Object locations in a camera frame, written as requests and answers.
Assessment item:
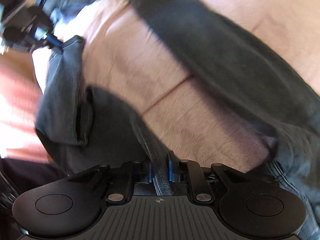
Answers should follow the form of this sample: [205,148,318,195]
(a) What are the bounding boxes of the pink quilted bedspread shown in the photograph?
[1,0,319,171]

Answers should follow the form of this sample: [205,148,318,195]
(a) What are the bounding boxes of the dark grey denim jeans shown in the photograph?
[33,0,319,239]

